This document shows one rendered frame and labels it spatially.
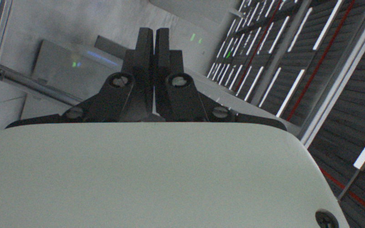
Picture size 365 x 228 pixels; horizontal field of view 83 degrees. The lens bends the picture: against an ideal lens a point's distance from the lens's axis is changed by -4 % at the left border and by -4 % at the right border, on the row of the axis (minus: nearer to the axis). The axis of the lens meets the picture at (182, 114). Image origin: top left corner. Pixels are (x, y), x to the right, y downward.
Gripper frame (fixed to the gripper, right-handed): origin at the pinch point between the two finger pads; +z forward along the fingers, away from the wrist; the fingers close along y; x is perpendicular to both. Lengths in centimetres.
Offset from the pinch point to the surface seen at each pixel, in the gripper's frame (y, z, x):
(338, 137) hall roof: 430, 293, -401
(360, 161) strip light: 295, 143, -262
